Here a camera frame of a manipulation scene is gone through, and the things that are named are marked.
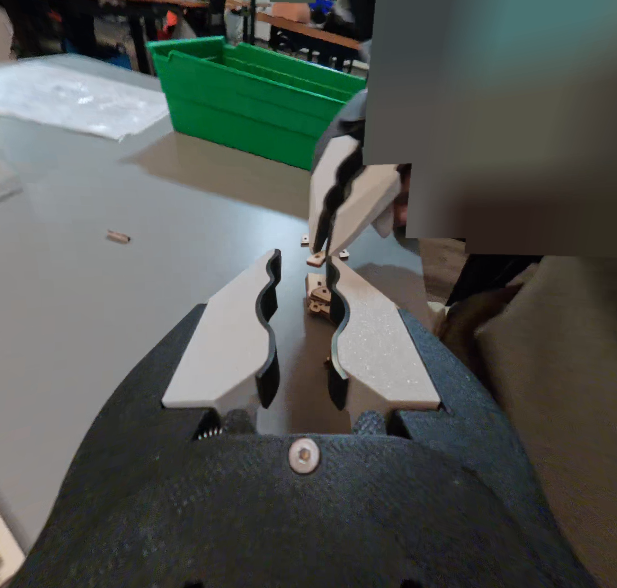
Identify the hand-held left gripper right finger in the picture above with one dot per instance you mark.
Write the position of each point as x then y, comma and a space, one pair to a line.
381, 356

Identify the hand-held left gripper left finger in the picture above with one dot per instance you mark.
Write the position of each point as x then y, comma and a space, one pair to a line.
226, 352

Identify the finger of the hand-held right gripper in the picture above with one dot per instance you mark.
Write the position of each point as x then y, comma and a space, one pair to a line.
320, 188
371, 193

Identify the wooden robot figure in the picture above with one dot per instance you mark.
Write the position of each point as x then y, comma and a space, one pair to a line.
317, 295

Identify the green plastic bin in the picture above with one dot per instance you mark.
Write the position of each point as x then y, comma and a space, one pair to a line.
241, 115

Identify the person's trouser leg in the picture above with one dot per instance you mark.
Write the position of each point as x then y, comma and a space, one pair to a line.
554, 405

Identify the clear plastic sheet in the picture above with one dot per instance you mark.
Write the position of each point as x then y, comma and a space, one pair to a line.
72, 96

